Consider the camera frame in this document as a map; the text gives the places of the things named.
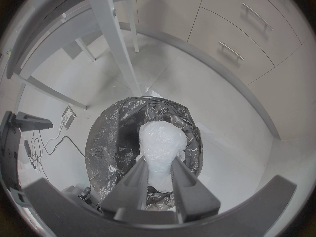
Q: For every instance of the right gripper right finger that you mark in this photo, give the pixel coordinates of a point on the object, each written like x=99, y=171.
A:
x=192, y=194

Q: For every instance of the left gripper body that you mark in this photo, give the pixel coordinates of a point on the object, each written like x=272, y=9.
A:
x=8, y=154

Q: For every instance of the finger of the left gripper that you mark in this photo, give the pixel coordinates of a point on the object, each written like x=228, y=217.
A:
x=34, y=122

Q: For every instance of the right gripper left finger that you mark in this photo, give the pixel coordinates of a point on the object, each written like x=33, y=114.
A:
x=133, y=189

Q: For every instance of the white plastic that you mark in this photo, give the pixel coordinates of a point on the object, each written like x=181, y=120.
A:
x=160, y=147

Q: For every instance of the black plastic bag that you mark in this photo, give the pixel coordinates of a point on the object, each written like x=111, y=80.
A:
x=103, y=137

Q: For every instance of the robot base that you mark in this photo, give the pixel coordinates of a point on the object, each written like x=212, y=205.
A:
x=71, y=192

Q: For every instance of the grey white chair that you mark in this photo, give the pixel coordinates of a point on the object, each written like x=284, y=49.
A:
x=108, y=21

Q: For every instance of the beige cabinet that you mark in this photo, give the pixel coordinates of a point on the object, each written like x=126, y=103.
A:
x=246, y=46

